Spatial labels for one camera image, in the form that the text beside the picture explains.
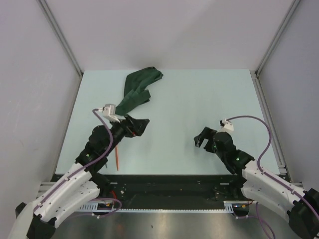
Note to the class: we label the left aluminium frame post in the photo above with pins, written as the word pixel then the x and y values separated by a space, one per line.
pixel 60 36

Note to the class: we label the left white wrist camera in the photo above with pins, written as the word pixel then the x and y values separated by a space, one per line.
pixel 109 112

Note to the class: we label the right aluminium frame post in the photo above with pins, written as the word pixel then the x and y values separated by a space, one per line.
pixel 279 32

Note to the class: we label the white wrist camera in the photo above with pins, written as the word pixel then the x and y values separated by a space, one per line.
pixel 109 112
pixel 226 126

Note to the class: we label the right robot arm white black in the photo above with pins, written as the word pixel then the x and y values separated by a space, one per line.
pixel 297 206

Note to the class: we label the front aluminium extrusion rail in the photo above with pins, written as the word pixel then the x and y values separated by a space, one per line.
pixel 46 190

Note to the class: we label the white slotted cable duct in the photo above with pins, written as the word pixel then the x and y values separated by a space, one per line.
pixel 227 208

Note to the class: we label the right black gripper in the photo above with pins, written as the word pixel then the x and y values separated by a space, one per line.
pixel 207 133

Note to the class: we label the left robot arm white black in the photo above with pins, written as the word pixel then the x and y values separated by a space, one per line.
pixel 82 183

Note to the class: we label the orange plastic fork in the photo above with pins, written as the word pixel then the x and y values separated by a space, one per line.
pixel 117 158

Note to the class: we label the dark green cloth napkin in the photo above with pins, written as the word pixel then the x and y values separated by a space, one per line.
pixel 135 90

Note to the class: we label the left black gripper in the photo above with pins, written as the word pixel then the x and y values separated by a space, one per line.
pixel 137 126

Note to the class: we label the right aluminium table rail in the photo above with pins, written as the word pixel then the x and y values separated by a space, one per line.
pixel 268 119

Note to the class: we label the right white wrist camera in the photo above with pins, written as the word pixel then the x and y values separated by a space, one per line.
pixel 226 126

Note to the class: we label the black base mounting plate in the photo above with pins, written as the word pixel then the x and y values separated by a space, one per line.
pixel 174 191

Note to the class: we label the aluminium frame post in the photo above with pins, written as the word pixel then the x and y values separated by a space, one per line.
pixel 60 36
pixel 279 32

